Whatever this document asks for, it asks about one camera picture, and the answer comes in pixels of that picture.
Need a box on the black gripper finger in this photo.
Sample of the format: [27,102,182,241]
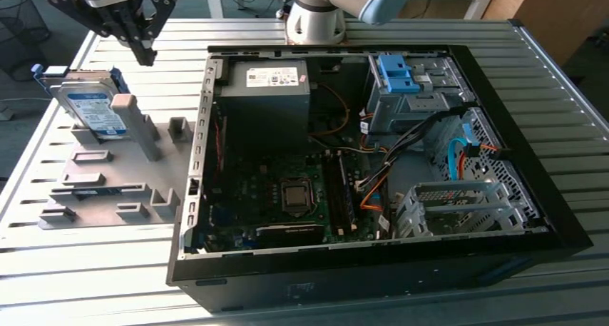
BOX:
[136,0,180,66]
[47,0,150,66]

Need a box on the hard disk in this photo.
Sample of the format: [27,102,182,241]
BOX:
[32,64,132,141]

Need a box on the blue wire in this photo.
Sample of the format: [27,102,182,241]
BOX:
[447,122,474,181]

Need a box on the orange wire with black connector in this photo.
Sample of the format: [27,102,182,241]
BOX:
[458,143,502,180]

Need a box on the metal disk bay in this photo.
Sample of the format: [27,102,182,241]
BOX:
[392,178,544,240]

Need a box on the white-framed wooden desk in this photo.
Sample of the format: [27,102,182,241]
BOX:
[0,0,506,20]

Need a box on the grey power supply unit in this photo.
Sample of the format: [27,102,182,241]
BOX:
[215,58,315,147]

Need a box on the grey parts rack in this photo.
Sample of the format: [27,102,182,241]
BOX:
[38,93,192,231]

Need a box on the green RAM stick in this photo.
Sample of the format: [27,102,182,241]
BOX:
[71,187,123,200]

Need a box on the blue drive latch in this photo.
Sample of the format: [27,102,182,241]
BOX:
[378,54,424,94]

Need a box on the green motherboard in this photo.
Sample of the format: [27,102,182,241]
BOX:
[204,151,382,252]

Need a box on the CPU socket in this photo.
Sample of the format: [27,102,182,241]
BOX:
[279,177,316,218]

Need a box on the CPU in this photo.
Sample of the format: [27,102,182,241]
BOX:
[284,188,311,208]

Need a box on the metal drive cage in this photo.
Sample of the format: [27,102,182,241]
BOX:
[366,54,478,134]

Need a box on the black RAM stick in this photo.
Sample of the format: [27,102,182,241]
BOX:
[323,150,347,236]
[335,149,359,233]

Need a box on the black graphics card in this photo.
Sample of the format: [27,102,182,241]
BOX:
[255,223,326,248]

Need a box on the brown wooden cabinet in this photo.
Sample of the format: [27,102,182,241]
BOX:
[484,0,609,68]

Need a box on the black open PC case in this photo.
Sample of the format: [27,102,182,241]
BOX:
[166,44,595,312]

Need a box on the black wire waste basket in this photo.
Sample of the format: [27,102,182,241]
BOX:
[0,0,52,81]

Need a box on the red twisted wire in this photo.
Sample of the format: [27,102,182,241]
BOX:
[215,118,228,172]

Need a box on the thin yellow wire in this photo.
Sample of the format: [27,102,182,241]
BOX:
[308,83,352,137]

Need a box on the black cable bundle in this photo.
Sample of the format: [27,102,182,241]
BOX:
[355,106,467,195]

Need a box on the orange flat wire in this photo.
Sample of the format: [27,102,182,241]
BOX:
[359,185,386,212]

